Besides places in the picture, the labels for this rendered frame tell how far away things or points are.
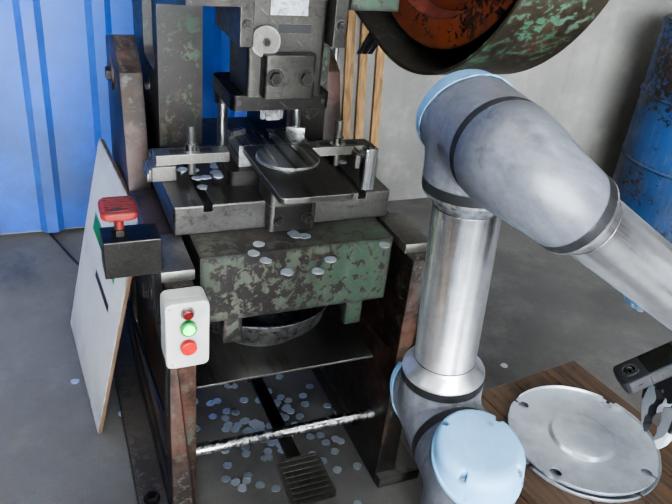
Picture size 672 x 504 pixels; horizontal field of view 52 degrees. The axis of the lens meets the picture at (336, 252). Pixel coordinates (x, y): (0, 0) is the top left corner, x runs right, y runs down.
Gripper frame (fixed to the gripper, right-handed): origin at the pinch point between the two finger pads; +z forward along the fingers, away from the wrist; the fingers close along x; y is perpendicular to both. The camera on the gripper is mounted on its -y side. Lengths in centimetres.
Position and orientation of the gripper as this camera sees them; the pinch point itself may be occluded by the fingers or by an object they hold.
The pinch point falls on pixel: (649, 433)
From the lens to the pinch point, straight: 126.5
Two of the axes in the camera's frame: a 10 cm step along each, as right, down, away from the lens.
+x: -1.2, -5.0, 8.6
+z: -0.9, 8.7, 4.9
